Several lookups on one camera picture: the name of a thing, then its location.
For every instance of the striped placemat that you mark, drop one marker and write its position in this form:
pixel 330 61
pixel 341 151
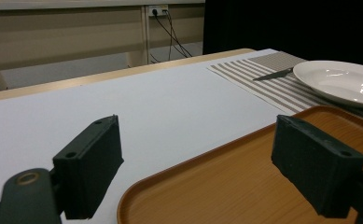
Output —
pixel 275 84

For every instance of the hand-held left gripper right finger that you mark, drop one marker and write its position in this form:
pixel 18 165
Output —
pixel 313 168

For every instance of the dark table knife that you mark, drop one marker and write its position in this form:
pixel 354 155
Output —
pixel 274 75

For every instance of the white plate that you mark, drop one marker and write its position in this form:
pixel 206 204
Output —
pixel 341 82

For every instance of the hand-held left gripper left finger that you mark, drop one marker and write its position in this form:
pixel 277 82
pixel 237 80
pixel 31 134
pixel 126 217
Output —
pixel 89 168

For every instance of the white wall socket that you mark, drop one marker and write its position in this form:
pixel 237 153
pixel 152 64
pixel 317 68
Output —
pixel 158 10

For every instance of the brown wooden tray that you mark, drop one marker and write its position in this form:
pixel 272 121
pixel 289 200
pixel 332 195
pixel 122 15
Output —
pixel 232 180

